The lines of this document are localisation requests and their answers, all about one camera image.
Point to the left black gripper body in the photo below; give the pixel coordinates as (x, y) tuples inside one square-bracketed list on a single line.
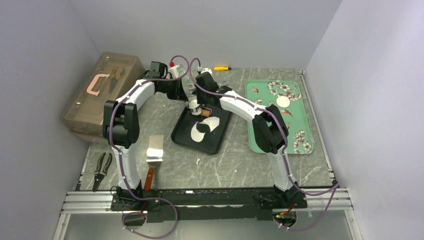
[(172, 88)]

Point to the yellow screwdriver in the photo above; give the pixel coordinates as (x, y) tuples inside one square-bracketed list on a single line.
[(222, 68)]

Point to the cut round dough wrapper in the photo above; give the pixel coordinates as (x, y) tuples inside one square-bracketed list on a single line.
[(193, 104)]

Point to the white dough ball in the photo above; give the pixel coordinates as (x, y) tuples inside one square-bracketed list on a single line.
[(200, 129)]

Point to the aluminium frame rail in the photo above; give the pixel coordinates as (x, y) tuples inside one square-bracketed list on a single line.
[(87, 202)]

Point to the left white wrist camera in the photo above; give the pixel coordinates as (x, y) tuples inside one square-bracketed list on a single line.
[(177, 71)]

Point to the metal ring cutter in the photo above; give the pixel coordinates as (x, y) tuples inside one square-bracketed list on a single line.
[(193, 111)]

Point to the black pliers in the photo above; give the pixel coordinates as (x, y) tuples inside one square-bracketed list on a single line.
[(102, 167)]

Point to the silver wrench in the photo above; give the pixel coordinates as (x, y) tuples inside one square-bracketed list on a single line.
[(192, 87)]

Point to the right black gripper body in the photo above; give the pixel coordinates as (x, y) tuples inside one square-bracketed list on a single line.
[(202, 95)]

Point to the flat white dumpling wrapper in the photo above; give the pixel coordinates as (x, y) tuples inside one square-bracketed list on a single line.
[(283, 101)]

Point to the translucent brown toolbox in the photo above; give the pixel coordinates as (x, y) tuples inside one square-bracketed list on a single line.
[(112, 75)]

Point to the green floral tray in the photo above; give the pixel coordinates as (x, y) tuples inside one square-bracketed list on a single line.
[(265, 93)]

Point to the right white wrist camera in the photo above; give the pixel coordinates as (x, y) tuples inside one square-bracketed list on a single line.
[(206, 70)]

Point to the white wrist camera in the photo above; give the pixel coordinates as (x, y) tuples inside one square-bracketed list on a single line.
[(206, 70), (177, 71)]

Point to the wooden double-ended dough roller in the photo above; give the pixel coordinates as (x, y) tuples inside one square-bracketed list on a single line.
[(205, 111)]

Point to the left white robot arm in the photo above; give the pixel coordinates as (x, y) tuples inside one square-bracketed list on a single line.
[(121, 127)]

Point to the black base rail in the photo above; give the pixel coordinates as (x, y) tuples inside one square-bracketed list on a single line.
[(260, 203)]

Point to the metal spatula orange handle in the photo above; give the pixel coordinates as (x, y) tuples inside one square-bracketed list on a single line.
[(154, 158)]

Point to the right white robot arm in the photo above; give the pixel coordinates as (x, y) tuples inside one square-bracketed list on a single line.
[(269, 128)]

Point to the black baking tray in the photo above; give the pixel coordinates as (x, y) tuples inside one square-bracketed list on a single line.
[(212, 141)]

